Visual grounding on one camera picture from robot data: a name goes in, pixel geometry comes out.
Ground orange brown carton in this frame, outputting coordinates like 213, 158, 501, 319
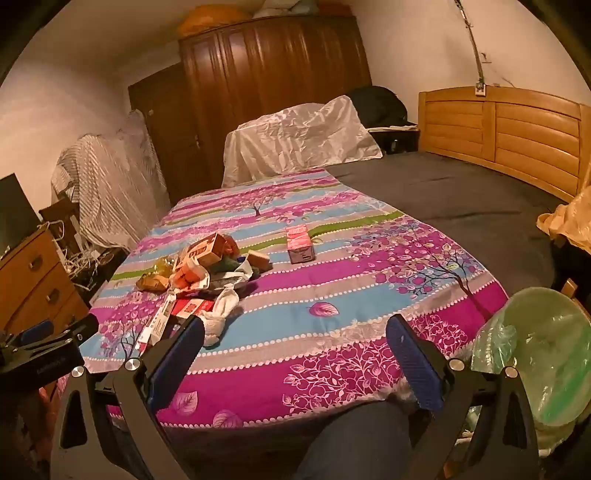
187, 232, 227, 268

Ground yellow sponge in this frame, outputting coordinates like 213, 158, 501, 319
247, 250, 273, 273

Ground person's dark trouser leg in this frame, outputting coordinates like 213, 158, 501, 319
295, 399, 416, 480

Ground wall cable conduit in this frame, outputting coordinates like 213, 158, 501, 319
455, 0, 486, 96

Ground orange bag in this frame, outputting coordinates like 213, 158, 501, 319
178, 6, 252, 35

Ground white plastic cover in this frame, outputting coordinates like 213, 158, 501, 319
222, 95, 384, 188

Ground pink carton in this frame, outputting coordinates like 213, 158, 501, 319
285, 225, 317, 265

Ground tangle of white cables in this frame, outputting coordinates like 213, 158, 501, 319
55, 222, 121, 287

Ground black nightstand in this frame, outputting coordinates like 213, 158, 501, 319
369, 127, 421, 155

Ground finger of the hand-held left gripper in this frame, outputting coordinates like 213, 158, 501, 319
14, 322, 54, 347
46, 315, 100, 346

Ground wooden dresser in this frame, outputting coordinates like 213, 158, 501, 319
0, 226, 90, 337

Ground black bag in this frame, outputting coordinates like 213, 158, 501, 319
346, 85, 419, 130

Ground striped grey cloth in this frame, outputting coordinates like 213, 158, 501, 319
51, 111, 171, 252

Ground floral striped blanket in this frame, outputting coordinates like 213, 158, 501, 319
81, 167, 509, 430

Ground dark grey bedsheet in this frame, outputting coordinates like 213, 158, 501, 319
325, 151, 573, 296

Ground green bin with plastic liner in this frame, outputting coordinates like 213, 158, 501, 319
471, 286, 591, 450

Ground black monitor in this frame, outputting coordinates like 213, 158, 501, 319
0, 174, 42, 257

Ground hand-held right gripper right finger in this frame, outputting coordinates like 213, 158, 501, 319
385, 314, 541, 480

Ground green scouring pad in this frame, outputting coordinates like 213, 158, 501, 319
215, 257, 245, 278

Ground brown wooden wardrobe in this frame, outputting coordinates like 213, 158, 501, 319
178, 16, 372, 204

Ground dark wooden door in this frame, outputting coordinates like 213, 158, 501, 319
128, 62, 218, 195

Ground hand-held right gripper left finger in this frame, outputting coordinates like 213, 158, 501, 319
50, 316, 206, 480

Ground red white flat box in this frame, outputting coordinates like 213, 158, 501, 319
136, 295, 215, 354

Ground wooden headboard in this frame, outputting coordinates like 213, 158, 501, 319
418, 86, 591, 204

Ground white cloth bundle with cord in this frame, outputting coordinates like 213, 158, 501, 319
198, 286, 242, 347

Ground white pillows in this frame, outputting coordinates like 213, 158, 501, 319
252, 0, 319, 19

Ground golden patterned cloth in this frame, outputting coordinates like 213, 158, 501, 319
536, 185, 591, 257

